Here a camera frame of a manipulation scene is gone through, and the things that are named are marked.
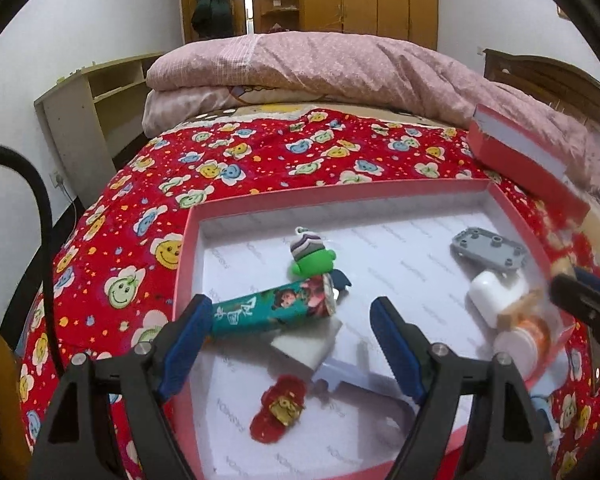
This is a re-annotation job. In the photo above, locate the white charger cube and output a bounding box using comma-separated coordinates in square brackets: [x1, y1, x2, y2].
[271, 316, 344, 375]

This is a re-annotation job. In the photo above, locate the dark hanging jacket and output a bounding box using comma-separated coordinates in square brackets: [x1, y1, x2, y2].
[190, 0, 234, 40]

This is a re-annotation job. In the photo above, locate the red box lid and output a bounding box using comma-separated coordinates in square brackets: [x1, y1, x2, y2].
[466, 103, 592, 222]

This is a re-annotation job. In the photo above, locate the black cable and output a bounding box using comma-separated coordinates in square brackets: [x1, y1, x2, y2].
[0, 143, 76, 378]

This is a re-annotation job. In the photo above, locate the dark wooden headboard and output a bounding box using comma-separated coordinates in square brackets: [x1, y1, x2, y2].
[482, 48, 600, 146]

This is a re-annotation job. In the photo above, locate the red toy figure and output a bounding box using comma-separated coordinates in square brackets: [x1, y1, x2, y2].
[250, 377, 309, 444]

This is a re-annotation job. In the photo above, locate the red smiley printed blanket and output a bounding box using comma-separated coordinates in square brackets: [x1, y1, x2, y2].
[19, 105, 600, 480]

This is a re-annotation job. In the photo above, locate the green cartoon figure toy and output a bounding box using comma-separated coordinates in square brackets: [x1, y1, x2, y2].
[289, 227, 352, 302]

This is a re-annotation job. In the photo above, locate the grey cat-shaped clip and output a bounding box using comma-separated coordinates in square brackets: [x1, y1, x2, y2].
[311, 345, 416, 413]

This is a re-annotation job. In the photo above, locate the teal printed tube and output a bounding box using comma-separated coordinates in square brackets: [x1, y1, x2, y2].
[209, 274, 339, 341]

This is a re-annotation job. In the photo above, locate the grey studded building plate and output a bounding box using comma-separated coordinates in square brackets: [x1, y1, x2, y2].
[450, 227, 529, 274]

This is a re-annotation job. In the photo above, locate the small white orange jar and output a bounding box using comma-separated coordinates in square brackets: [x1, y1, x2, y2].
[494, 319, 552, 377]

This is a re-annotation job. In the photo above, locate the white earbud case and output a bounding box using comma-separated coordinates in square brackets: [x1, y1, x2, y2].
[469, 270, 531, 330]

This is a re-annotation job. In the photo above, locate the pink quilt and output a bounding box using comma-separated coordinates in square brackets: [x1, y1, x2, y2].
[142, 31, 600, 183]

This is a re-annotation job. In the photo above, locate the wooden key-shaped puzzle piece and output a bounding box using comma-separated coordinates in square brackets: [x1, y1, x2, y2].
[496, 287, 548, 332]

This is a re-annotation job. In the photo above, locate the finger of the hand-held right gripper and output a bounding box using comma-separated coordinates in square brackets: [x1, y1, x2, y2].
[550, 274, 600, 330]
[572, 267, 600, 303]

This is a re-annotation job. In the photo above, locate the beige shelf unit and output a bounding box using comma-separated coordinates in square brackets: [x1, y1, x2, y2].
[34, 51, 165, 203]

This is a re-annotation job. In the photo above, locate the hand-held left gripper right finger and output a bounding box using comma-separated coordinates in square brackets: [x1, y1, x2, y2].
[370, 296, 553, 480]

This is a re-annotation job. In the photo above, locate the red cardboard box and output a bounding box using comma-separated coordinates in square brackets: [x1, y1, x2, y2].
[171, 180, 577, 480]

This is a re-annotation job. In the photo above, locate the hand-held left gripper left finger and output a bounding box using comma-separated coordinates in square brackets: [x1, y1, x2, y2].
[27, 294, 214, 480]

